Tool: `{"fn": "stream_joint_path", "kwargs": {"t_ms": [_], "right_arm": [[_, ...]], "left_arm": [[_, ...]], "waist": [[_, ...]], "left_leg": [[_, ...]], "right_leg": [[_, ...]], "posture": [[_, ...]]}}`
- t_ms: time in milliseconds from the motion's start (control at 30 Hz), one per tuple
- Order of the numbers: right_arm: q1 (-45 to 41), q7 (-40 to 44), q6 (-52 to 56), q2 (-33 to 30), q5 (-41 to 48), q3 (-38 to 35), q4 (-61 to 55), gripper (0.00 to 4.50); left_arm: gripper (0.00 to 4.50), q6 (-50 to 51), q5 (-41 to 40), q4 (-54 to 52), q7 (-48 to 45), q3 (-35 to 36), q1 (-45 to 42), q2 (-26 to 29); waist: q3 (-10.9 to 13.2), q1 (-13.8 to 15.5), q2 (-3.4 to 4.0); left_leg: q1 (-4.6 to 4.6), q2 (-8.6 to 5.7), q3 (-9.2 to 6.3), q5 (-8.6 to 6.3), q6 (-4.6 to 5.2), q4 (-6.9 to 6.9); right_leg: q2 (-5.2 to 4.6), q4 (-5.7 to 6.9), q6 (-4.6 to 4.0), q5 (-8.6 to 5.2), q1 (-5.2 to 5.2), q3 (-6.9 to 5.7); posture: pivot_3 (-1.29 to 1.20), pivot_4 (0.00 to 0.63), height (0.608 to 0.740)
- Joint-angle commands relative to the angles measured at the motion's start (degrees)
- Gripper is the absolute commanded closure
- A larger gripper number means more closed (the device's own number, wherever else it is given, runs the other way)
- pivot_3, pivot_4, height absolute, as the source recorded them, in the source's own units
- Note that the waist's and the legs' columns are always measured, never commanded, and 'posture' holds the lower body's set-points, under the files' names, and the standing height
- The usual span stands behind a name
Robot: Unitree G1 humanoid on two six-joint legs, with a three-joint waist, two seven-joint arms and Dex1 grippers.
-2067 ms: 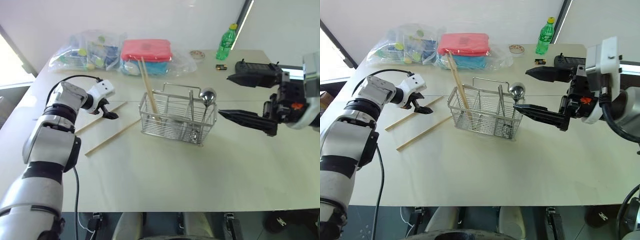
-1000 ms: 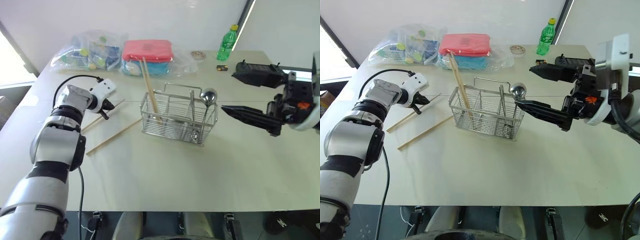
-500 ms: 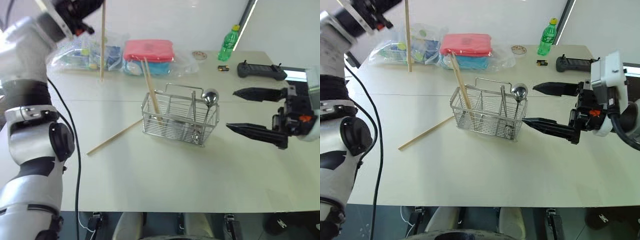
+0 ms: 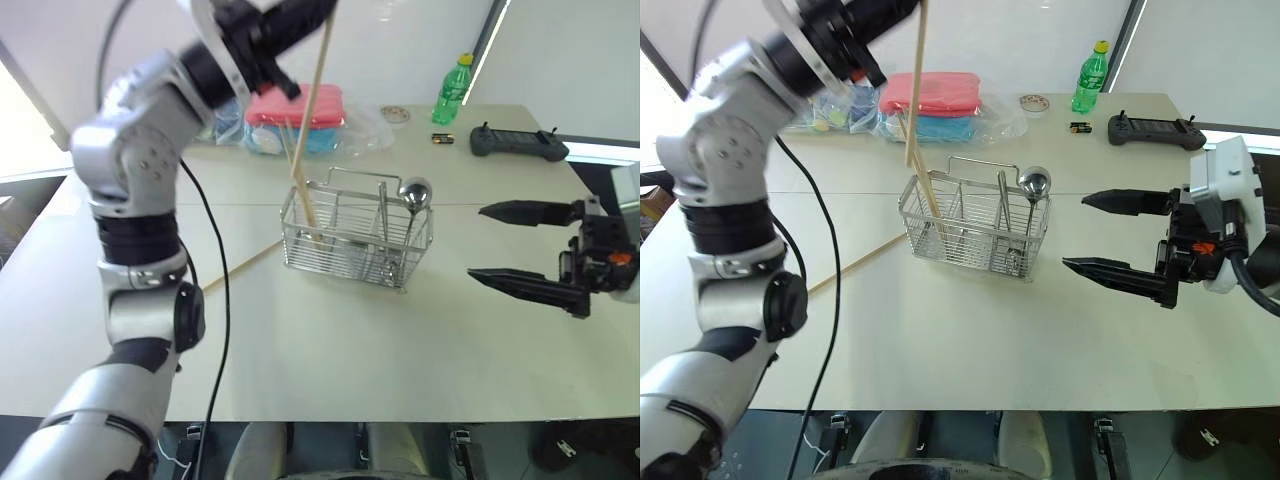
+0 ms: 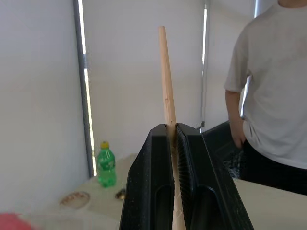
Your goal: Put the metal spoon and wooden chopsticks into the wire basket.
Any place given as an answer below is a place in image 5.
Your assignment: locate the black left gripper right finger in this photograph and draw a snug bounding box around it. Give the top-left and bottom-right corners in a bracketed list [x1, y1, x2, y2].
[176, 123, 255, 230]

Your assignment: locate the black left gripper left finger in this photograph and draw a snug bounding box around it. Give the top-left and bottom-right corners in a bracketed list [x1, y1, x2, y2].
[119, 124, 175, 230]

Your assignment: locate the wooden chopstick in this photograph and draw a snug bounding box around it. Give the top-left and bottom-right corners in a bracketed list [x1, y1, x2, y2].
[158, 26, 186, 230]

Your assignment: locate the black chair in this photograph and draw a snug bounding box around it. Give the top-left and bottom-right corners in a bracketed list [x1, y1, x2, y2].
[201, 120, 247, 180]

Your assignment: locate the green plastic soda bottle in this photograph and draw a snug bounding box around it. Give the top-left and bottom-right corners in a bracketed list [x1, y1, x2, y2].
[96, 141, 118, 188]

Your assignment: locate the person in white t-shirt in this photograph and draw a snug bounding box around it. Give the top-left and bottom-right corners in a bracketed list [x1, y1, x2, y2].
[224, 0, 307, 196]

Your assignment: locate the red object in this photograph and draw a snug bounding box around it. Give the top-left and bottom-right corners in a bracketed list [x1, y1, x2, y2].
[0, 212, 33, 230]

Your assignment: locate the white blind pull cord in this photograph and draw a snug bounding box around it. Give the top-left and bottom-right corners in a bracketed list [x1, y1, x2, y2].
[199, 0, 208, 127]

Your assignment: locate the grey window frame post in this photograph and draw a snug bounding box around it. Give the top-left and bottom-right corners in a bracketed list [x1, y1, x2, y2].
[72, 0, 94, 178]

